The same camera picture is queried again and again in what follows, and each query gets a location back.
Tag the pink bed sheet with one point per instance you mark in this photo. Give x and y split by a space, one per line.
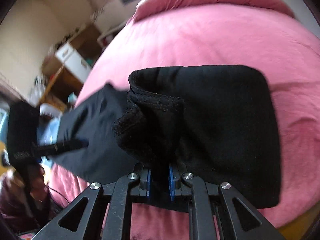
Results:
214 34

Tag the white drawer cabinet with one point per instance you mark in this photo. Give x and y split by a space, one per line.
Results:
73 62

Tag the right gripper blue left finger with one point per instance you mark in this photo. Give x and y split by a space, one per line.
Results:
145 183

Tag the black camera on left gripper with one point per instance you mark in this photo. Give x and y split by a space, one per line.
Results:
22 133

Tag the black pants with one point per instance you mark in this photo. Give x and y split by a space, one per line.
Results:
218 121

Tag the white grey bedside shelf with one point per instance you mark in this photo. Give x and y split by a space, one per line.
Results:
106 37

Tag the wooden corner desk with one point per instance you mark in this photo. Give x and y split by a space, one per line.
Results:
60 84

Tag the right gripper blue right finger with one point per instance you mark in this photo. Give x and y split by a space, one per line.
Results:
174 183

